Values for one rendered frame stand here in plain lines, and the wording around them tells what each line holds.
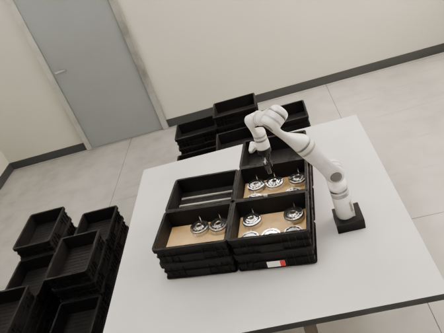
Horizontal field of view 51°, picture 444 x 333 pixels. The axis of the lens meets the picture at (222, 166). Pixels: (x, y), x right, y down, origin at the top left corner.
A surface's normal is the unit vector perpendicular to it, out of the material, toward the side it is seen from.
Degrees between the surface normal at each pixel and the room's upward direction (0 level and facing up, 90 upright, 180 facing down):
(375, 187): 0
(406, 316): 0
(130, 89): 90
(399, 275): 0
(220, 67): 90
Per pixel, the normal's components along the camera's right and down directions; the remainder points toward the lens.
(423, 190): -0.29, -0.80
